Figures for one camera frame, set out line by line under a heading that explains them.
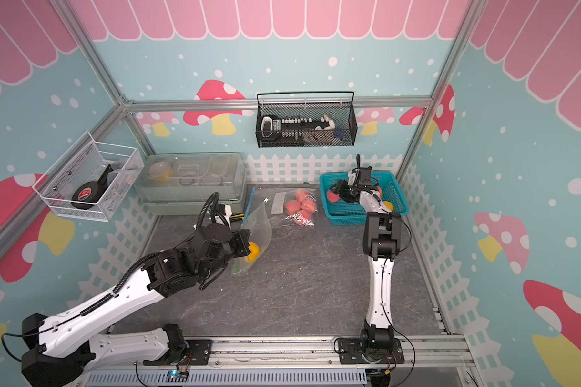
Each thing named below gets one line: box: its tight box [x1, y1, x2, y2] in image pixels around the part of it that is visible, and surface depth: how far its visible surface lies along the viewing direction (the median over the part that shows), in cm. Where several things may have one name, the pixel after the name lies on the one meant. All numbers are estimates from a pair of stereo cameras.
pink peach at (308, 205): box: [300, 198, 317, 214], surface depth 107 cm
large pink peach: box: [285, 199, 301, 216], surface depth 107 cm
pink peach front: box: [326, 189, 340, 203], surface depth 108 cm
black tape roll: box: [71, 164, 114, 211], surface depth 71 cm
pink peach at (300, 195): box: [295, 189, 309, 204], surface depth 110 cm
